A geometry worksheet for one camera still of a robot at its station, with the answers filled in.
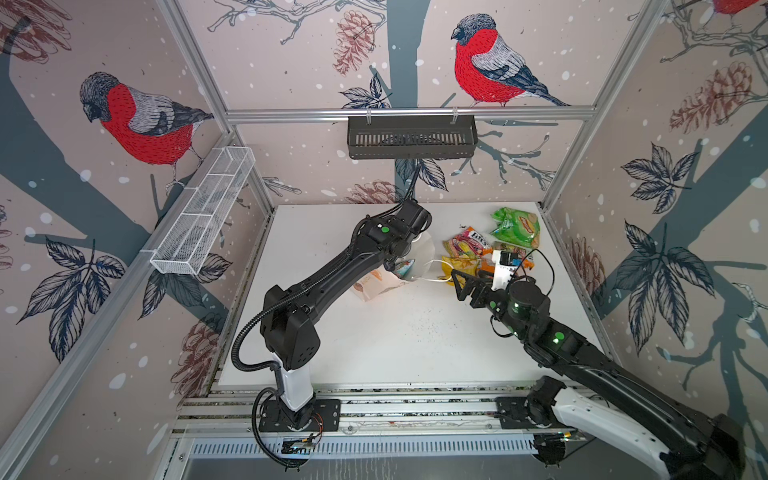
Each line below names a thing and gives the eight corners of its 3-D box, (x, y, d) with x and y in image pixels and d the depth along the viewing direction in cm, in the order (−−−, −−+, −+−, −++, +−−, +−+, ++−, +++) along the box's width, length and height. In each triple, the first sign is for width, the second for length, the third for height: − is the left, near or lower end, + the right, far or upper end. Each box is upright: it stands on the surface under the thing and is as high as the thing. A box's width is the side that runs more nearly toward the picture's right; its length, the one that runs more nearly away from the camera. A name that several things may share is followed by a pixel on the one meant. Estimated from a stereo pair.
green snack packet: (491, 243, 111) (497, 228, 104) (490, 220, 118) (496, 205, 112) (537, 250, 108) (546, 235, 102) (533, 226, 116) (541, 210, 109)
